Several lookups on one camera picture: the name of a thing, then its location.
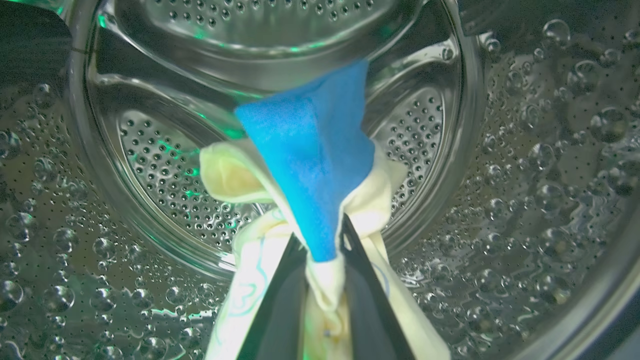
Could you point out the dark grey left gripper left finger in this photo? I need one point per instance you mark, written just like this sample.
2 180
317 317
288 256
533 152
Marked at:
280 320

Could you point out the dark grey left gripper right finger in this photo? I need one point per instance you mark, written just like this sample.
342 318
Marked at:
370 310

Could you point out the cream garment with blue patch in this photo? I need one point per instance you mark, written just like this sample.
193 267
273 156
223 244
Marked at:
310 150

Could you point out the perforated steel washer drum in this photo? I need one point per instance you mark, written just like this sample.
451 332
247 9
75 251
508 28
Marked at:
150 175

